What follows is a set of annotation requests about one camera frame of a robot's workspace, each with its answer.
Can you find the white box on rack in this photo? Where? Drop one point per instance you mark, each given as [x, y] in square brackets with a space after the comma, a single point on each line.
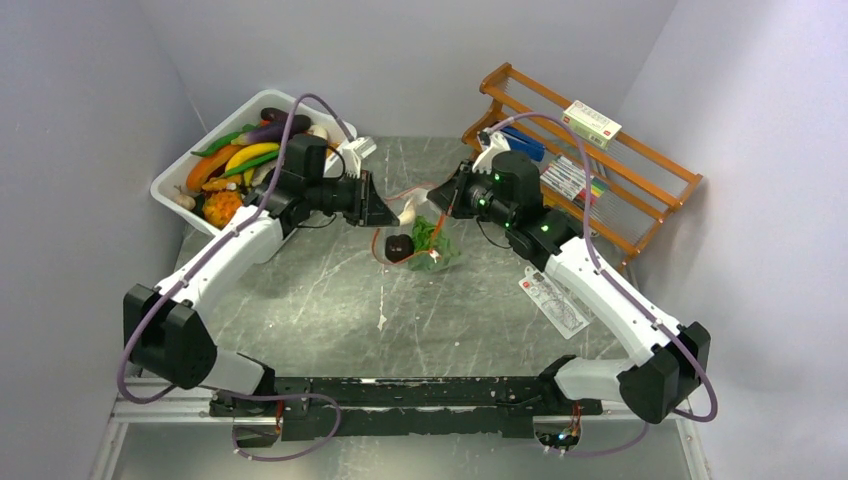
[591, 125]

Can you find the dark purple eggplant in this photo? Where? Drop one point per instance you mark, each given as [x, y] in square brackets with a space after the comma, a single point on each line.
[273, 132]

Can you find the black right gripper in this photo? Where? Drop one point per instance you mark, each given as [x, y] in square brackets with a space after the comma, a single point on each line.
[450, 195]

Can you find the clear zip bag orange zipper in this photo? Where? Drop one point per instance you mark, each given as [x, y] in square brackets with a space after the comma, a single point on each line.
[428, 209]

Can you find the yellow banana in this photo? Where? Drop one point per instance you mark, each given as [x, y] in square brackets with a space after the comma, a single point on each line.
[249, 153]

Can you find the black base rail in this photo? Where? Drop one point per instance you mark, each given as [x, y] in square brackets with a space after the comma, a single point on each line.
[310, 408]

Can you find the green napa cabbage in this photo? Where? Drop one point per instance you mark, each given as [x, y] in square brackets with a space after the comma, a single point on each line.
[434, 250]

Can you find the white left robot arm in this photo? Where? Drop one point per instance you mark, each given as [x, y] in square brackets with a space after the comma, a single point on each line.
[164, 328]

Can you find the white mushroom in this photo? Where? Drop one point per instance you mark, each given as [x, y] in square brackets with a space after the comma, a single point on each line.
[409, 214]

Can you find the orange wooden rack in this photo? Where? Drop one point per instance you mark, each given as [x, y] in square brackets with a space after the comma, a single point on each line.
[635, 189]

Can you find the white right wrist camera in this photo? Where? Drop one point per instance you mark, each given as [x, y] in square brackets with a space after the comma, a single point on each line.
[492, 143]

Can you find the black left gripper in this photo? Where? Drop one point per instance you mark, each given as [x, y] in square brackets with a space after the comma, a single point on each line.
[369, 210]

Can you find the coloured marker pen set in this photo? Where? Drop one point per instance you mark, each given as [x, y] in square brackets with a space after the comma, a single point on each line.
[566, 178]

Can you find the green chili pepper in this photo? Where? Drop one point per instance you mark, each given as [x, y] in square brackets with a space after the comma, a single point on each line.
[222, 141]

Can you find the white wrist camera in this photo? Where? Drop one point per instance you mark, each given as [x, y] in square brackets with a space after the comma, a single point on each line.
[492, 143]
[354, 152]

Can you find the orange spiky dragon fruit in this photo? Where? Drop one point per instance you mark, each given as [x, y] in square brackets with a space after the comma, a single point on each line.
[220, 207]

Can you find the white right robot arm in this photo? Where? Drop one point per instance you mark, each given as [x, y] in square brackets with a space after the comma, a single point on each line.
[666, 360]

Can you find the blue stapler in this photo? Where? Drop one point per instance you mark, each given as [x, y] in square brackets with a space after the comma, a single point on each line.
[519, 141]

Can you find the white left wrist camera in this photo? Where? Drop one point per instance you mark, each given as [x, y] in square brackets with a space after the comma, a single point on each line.
[354, 152]

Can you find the white printed leaflet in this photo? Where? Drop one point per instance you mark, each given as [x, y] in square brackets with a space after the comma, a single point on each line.
[554, 302]

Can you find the white garlic bulb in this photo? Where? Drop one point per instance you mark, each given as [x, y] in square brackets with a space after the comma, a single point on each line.
[184, 200]

